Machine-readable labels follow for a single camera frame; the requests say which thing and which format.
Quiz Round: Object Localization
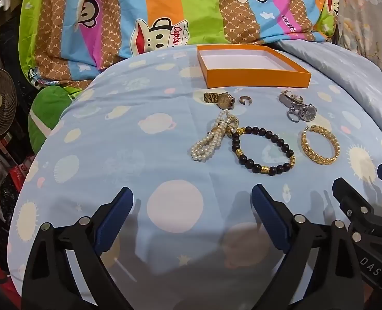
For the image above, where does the gold braided bangle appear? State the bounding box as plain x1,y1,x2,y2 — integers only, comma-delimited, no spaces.
301,125,341,166

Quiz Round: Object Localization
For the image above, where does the grey floral cloth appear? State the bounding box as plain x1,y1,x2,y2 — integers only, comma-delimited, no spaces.
335,0,382,81

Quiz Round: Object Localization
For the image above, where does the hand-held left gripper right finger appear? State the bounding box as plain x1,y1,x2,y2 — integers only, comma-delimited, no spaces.
251,183,364,310

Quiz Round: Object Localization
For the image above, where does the red packet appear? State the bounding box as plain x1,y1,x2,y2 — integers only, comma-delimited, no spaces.
12,163,34,185

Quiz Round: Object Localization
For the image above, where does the orange shallow cardboard box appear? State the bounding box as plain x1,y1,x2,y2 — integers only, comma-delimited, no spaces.
196,45,312,89

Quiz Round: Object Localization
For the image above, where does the colourful striped monkey print blanket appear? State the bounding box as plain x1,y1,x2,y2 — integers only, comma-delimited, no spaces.
20,0,338,86

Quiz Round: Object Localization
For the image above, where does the green cushion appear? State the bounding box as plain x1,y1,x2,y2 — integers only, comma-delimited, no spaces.
28,86,86,156

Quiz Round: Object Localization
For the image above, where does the black and gold bead bracelet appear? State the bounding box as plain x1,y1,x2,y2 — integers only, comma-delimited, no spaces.
231,126,296,174

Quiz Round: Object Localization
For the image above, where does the pearl bracelet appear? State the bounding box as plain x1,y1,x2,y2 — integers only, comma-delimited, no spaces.
190,110,240,162

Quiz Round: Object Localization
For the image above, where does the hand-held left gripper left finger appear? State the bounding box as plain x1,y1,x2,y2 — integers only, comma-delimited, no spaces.
21,187,136,310

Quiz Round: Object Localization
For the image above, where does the silver wristwatch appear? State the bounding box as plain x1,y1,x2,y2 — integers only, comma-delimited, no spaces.
279,90,317,123

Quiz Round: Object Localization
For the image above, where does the pale blue satin quilt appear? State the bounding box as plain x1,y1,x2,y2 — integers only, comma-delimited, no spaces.
275,37,382,156

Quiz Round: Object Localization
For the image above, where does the gold wristwatch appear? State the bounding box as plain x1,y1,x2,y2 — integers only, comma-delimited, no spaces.
204,92,235,110

